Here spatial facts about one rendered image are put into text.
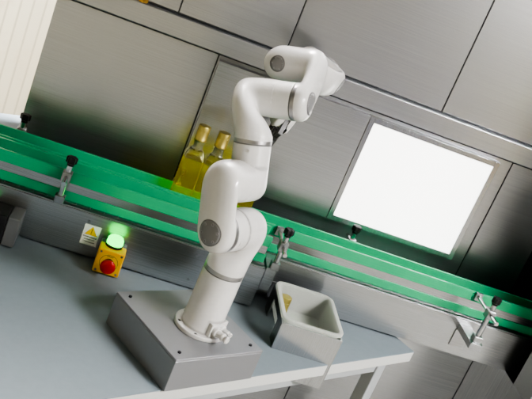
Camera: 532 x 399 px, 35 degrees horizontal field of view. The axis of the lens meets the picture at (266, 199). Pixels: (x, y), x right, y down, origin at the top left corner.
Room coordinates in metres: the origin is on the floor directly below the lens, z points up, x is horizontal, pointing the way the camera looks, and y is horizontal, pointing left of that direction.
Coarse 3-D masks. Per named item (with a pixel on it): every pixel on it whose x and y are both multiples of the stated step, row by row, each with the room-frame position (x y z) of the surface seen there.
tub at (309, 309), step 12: (276, 288) 2.11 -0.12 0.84; (288, 288) 2.15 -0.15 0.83; (300, 288) 2.16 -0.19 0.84; (300, 300) 2.16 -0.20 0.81; (312, 300) 2.17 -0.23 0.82; (324, 300) 2.18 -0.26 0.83; (288, 312) 2.14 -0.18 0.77; (300, 312) 2.16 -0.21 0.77; (312, 312) 2.17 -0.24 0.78; (324, 312) 2.16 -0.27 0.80; (336, 312) 2.11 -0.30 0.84; (300, 324) 1.95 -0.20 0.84; (312, 324) 2.13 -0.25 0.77; (324, 324) 2.11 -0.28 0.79; (336, 324) 2.04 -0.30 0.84; (336, 336) 1.97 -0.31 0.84
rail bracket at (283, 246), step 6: (276, 228) 2.21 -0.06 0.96; (282, 228) 2.21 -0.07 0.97; (288, 228) 2.11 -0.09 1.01; (276, 234) 2.21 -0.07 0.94; (282, 234) 2.18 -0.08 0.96; (288, 234) 2.10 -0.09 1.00; (282, 240) 2.12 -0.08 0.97; (288, 240) 2.11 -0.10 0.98; (282, 246) 2.10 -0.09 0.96; (288, 246) 2.10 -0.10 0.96; (282, 252) 2.08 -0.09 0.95; (276, 258) 2.11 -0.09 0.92; (270, 264) 2.11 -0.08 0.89; (276, 264) 2.10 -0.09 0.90; (276, 270) 2.10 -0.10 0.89
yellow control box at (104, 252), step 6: (102, 240) 1.99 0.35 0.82; (102, 246) 1.96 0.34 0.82; (126, 246) 2.01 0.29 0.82; (102, 252) 1.95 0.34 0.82; (108, 252) 1.95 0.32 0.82; (114, 252) 1.95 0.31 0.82; (120, 252) 1.97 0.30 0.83; (96, 258) 1.95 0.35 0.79; (102, 258) 1.95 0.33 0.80; (108, 258) 1.95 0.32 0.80; (114, 258) 1.95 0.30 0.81; (120, 258) 1.96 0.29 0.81; (96, 264) 1.95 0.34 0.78; (120, 264) 1.96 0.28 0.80; (96, 270) 1.95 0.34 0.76; (114, 276) 1.96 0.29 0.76
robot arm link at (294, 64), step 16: (272, 48) 1.92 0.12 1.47; (288, 48) 1.91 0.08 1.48; (304, 48) 1.91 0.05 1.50; (272, 64) 1.90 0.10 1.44; (288, 64) 1.88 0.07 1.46; (304, 64) 1.88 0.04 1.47; (320, 64) 1.88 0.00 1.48; (288, 80) 1.90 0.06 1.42; (304, 80) 1.82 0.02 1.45; (320, 80) 1.87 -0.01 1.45; (304, 96) 1.79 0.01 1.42; (304, 112) 1.79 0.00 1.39
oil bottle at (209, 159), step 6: (210, 156) 2.19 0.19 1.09; (204, 162) 2.18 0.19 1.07; (210, 162) 2.18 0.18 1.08; (204, 168) 2.18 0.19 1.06; (204, 174) 2.18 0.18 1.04; (198, 180) 2.18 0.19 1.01; (198, 186) 2.18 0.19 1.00; (192, 192) 2.18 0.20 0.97; (198, 192) 2.18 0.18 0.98; (198, 198) 2.18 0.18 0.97
